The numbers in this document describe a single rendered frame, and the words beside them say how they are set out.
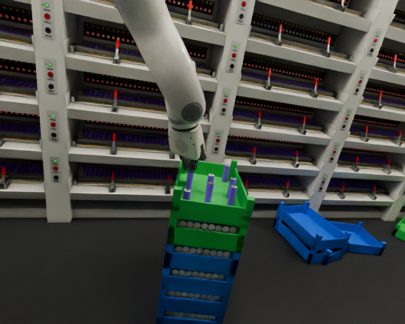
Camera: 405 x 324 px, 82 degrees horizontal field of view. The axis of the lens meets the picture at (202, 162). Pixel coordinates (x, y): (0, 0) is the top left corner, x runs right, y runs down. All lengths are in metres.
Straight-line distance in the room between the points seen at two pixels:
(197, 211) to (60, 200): 0.79
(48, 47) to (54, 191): 0.59
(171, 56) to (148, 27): 0.07
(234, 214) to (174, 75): 0.35
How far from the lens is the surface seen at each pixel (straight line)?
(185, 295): 0.79
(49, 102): 1.11
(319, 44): 1.53
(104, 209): 1.29
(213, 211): 0.59
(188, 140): 0.63
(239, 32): 1.12
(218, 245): 0.65
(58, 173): 1.19
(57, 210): 1.28
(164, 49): 0.49
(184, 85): 0.48
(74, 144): 1.17
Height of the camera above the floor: 0.73
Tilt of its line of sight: 19 degrees down
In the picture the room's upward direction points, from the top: 10 degrees clockwise
